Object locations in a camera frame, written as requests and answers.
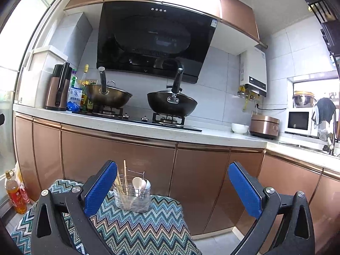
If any dark hanging cloth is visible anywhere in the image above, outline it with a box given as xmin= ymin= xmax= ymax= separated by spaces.
xmin=314 ymin=97 xmax=337 ymax=125

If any white microwave oven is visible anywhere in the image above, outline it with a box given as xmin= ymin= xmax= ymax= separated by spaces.
xmin=284 ymin=108 xmax=319 ymax=136

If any bronze wok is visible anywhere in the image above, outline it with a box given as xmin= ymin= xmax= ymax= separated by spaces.
xmin=84 ymin=67 xmax=133 ymax=109

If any large white ceramic spoon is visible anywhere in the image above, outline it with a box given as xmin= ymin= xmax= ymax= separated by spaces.
xmin=132 ymin=177 xmax=142 ymax=197

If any white water heater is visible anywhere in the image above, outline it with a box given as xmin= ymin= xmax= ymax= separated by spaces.
xmin=238 ymin=48 xmax=267 ymax=97

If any steel faucet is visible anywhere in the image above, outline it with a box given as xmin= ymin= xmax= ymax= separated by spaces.
xmin=325 ymin=127 xmax=337 ymax=156

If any white bowl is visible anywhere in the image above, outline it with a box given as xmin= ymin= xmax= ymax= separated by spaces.
xmin=231 ymin=123 xmax=249 ymax=135

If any amber oil bottle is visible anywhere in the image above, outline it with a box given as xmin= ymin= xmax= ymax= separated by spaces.
xmin=4 ymin=170 xmax=27 ymax=215

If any bronze electric kettle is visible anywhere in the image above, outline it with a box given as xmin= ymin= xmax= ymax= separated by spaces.
xmin=45 ymin=62 xmax=73 ymax=111

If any black power cable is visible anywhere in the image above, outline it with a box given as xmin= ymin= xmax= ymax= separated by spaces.
xmin=255 ymin=101 xmax=289 ymax=111

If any bronze rice cooker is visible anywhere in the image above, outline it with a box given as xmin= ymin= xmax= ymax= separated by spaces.
xmin=249 ymin=114 xmax=280 ymax=140

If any zigzag patterned cloth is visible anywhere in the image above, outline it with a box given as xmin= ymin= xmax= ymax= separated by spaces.
xmin=11 ymin=179 xmax=203 ymax=255

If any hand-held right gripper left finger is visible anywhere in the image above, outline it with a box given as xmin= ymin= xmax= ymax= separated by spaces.
xmin=30 ymin=160 xmax=119 ymax=255

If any black wall rack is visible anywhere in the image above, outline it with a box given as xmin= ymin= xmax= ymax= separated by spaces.
xmin=305 ymin=0 xmax=340 ymax=59

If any black wok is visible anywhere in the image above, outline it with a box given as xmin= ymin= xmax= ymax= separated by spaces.
xmin=147 ymin=61 xmax=198 ymax=118

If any white storage box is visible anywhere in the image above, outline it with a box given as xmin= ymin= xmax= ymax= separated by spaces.
xmin=17 ymin=45 xmax=69 ymax=108

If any blue white salt bag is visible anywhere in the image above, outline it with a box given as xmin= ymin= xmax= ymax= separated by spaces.
xmin=66 ymin=86 xmax=82 ymax=111

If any black range hood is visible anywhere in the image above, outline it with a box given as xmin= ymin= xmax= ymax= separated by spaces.
xmin=96 ymin=1 xmax=217 ymax=84

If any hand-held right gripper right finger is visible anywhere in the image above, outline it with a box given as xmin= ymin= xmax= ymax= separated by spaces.
xmin=228 ymin=161 xmax=316 ymax=255

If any steel sink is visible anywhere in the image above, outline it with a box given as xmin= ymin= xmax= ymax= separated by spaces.
xmin=295 ymin=143 xmax=340 ymax=157

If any steel mixing bowl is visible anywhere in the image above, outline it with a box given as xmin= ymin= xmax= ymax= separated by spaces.
xmin=292 ymin=90 xmax=317 ymax=109

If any window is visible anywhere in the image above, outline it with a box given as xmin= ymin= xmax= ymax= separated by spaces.
xmin=0 ymin=0 xmax=63 ymax=112

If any dark sauce bottle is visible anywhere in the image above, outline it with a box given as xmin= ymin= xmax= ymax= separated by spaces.
xmin=81 ymin=85 xmax=94 ymax=112

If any bronze lower cabinet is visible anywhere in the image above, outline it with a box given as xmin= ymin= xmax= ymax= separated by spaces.
xmin=14 ymin=112 xmax=340 ymax=255

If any steel wire utensil holder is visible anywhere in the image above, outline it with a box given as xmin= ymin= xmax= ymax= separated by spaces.
xmin=113 ymin=169 xmax=152 ymax=213

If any yellow capped bottle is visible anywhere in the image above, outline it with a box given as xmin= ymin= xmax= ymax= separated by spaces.
xmin=80 ymin=64 xmax=91 ymax=91

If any black gas stove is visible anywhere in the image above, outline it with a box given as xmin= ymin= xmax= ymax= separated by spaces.
xmin=71 ymin=106 xmax=203 ymax=133

